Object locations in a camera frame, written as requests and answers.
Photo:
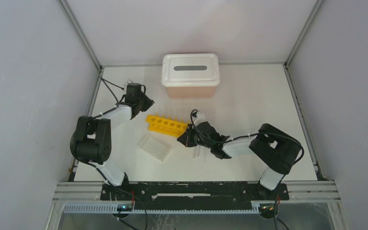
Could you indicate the pink plastic bin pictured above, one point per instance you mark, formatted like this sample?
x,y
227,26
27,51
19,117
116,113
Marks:
x,y
191,92

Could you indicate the clear well plate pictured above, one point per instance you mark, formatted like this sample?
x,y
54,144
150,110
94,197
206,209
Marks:
x,y
154,147

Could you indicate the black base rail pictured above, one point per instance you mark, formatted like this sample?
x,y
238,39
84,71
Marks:
x,y
192,196

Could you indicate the yellow test tube rack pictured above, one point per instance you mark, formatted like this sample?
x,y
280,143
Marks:
x,y
166,126

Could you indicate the white plastic bin lid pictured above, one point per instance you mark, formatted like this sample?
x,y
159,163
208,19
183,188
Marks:
x,y
190,70

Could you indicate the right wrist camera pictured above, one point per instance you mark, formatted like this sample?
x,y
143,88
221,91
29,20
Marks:
x,y
197,117

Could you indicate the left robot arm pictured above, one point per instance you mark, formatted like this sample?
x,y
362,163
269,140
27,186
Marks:
x,y
91,142

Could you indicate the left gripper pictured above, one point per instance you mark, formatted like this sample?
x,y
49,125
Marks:
x,y
149,102

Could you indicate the blue capped tube left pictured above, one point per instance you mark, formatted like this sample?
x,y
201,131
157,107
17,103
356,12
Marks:
x,y
195,154

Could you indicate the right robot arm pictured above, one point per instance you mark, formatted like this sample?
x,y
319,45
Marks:
x,y
278,150

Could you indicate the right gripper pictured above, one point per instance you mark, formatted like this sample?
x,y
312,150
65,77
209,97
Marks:
x,y
186,138

